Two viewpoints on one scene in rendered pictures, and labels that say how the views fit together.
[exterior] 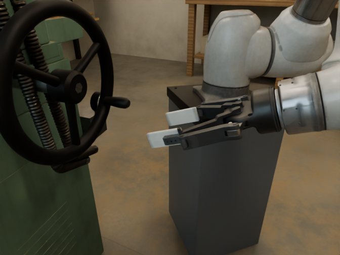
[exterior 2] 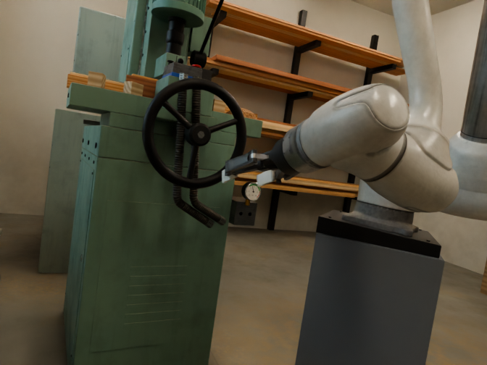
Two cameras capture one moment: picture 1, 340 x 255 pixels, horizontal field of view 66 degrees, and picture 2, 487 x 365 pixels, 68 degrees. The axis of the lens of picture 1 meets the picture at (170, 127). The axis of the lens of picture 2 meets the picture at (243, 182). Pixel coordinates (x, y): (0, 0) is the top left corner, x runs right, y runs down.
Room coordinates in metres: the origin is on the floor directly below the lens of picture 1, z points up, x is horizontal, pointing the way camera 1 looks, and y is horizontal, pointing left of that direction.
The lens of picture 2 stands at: (-0.18, -0.55, 0.77)
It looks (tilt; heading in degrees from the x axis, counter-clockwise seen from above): 4 degrees down; 41
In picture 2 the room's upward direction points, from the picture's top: 8 degrees clockwise
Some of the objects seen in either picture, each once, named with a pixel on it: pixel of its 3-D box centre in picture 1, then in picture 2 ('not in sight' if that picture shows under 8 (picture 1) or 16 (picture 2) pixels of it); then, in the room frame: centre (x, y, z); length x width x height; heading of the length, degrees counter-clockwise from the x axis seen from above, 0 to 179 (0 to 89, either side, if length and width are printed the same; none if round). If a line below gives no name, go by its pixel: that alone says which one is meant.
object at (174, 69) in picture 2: not in sight; (188, 74); (0.51, 0.32, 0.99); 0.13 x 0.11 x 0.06; 160
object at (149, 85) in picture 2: not in sight; (164, 93); (0.51, 0.43, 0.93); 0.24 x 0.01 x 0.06; 160
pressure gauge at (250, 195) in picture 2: (99, 104); (250, 193); (0.75, 0.22, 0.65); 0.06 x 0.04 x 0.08; 160
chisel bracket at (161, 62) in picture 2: not in sight; (169, 70); (0.58, 0.52, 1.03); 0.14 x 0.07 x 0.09; 70
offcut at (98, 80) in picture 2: not in sight; (96, 80); (0.31, 0.47, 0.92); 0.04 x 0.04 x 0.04; 49
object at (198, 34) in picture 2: not in sight; (198, 37); (0.79, 0.65, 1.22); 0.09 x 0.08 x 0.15; 70
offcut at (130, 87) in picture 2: not in sight; (133, 89); (0.40, 0.43, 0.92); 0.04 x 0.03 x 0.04; 10
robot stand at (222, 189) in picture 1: (215, 174); (360, 338); (0.85, -0.19, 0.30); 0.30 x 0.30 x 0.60; 20
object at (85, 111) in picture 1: (84, 121); (238, 210); (0.77, 0.28, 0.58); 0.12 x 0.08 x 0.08; 70
